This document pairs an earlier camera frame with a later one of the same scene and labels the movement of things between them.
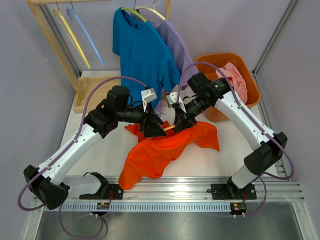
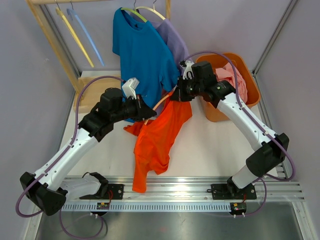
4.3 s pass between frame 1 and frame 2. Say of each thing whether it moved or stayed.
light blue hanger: stayed
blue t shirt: stayed
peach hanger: moved
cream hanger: stayed
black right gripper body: moved
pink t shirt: stayed
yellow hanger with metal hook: moved
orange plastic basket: stayed
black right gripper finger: moved
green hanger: stayed
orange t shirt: moved
